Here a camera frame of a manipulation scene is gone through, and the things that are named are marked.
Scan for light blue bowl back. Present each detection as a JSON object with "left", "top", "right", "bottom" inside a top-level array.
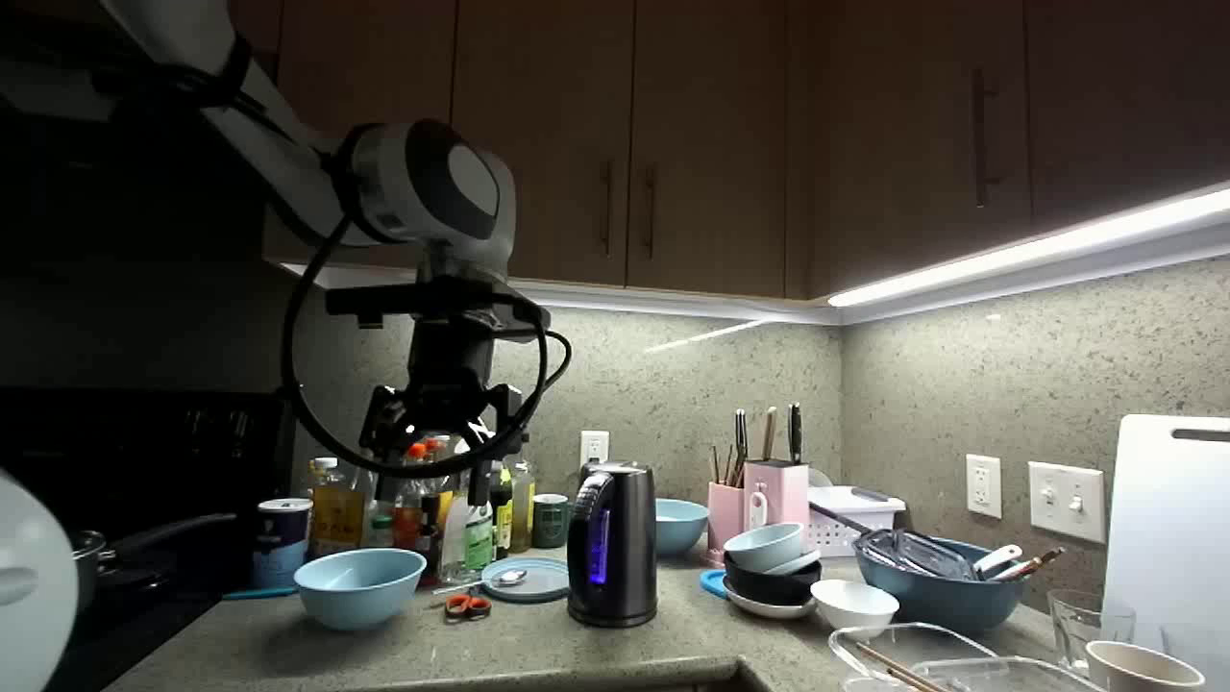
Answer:
[{"left": 656, "top": 496, "right": 711, "bottom": 558}]

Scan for amber oil bottle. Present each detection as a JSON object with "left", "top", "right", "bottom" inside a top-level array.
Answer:
[{"left": 306, "top": 459, "right": 370, "bottom": 555}]

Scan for blue white can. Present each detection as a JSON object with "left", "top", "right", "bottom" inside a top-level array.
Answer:
[{"left": 252, "top": 496, "right": 313, "bottom": 588}]

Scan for blue dish basin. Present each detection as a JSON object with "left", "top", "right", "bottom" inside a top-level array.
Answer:
[{"left": 854, "top": 532, "right": 1024, "bottom": 633}]

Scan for light blue bowl front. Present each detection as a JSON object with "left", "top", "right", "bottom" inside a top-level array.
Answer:
[{"left": 291, "top": 547, "right": 427, "bottom": 629}]

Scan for light blue bowl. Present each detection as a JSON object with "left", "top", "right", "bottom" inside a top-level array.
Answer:
[
  {"left": 291, "top": 547, "right": 427, "bottom": 629},
  {"left": 656, "top": 496, "right": 711, "bottom": 558}
]

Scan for orange cap sauce bottle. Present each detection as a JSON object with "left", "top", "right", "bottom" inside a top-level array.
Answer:
[{"left": 392, "top": 440, "right": 430, "bottom": 551}]

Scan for stacked bowls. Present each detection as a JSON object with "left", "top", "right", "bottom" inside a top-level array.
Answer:
[{"left": 720, "top": 524, "right": 821, "bottom": 618}]

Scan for beige cup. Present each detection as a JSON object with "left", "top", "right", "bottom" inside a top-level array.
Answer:
[{"left": 1084, "top": 638, "right": 1206, "bottom": 692}]

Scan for clear glass container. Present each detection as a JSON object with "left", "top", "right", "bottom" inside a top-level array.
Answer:
[{"left": 828, "top": 622, "right": 1098, "bottom": 692}]

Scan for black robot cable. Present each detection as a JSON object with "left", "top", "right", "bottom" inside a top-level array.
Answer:
[{"left": 275, "top": 217, "right": 575, "bottom": 481}]

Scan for light blue plate with spoon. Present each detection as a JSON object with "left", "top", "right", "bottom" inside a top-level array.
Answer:
[{"left": 479, "top": 558, "right": 567, "bottom": 604}]

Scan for white light switch plate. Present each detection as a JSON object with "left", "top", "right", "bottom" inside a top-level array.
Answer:
[{"left": 1026, "top": 460, "right": 1108, "bottom": 542}]

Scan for white cutting board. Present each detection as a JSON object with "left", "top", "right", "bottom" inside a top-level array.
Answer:
[{"left": 1104, "top": 417, "right": 1230, "bottom": 646}]

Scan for white wall outlet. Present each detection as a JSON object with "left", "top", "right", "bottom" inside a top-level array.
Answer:
[{"left": 582, "top": 429, "right": 608, "bottom": 465}]

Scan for small white bowl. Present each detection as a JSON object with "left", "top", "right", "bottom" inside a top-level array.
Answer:
[{"left": 812, "top": 579, "right": 898, "bottom": 633}]

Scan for under cabinet light strip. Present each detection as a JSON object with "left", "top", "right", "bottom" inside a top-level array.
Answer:
[{"left": 286, "top": 178, "right": 1230, "bottom": 332}]

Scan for black electric kettle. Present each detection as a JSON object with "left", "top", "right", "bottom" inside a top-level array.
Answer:
[{"left": 564, "top": 460, "right": 656, "bottom": 627}]

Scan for pink knife block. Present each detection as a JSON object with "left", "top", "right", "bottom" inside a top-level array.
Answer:
[{"left": 707, "top": 460, "right": 812, "bottom": 558}]

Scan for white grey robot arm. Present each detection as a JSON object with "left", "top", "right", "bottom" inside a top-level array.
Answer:
[{"left": 2, "top": 0, "right": 548, "bottom": 474}]

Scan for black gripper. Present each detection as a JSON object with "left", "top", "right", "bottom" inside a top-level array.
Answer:
[{"left": 328, "top": 281, "right": 539, "bottom": 465}]

